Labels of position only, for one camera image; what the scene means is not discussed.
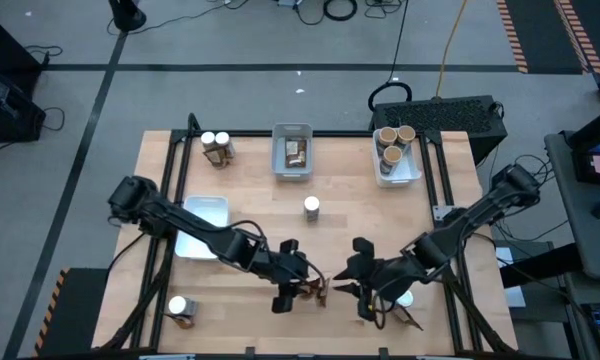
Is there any grey desk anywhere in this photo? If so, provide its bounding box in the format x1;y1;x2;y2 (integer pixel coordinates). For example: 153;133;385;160
543;130;600;281

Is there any black equipment case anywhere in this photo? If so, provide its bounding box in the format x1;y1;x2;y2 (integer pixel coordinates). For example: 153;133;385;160
0;69;48;147

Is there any yellow hanging cable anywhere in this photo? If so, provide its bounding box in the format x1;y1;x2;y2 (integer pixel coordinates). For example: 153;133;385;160
433;0;470;99

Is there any black aluminium table frame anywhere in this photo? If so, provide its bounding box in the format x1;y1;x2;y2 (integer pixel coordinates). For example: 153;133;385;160
92;112;520;360

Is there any black hanging power cable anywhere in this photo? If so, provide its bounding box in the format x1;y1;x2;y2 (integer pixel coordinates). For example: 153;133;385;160
367;0;414;114

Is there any black equipment cabinet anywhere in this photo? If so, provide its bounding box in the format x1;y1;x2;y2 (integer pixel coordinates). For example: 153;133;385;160
0;7;45;96

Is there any black mat orange striped edge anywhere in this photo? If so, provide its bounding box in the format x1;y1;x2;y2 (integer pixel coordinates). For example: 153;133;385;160
33;266;110;359
496;0;600;76

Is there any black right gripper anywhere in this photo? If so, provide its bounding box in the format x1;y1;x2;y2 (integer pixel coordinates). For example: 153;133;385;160
332;237;417;322

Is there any black computer case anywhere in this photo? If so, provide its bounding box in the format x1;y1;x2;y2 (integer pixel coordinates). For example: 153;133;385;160
371;94;510;165

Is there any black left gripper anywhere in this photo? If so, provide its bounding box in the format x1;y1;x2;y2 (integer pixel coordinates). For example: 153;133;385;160
257;238;330;315

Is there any white plastic storage bin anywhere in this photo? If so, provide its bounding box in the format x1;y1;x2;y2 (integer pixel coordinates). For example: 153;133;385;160
371;126;424;189
173;194;232;262
270;122;315;183

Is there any black tripod base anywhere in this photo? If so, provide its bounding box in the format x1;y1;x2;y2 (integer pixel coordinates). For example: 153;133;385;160
107;0;148;34

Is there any black floor cable coil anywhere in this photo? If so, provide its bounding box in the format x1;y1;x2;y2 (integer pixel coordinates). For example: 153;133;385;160
321;0;360;23

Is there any cardboard spice canister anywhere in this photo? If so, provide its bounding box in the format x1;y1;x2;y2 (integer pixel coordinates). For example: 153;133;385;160
376;126;399;149
395;124;418;147
380;144;405;176

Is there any grey metal bracket plate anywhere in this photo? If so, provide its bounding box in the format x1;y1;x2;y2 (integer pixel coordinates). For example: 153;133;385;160
431;204;455;225

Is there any brown orange spice packet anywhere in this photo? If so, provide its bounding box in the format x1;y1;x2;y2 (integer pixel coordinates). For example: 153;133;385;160
204;147;231;171
165;310;198;331
284;138;309;170
299;277;332;308

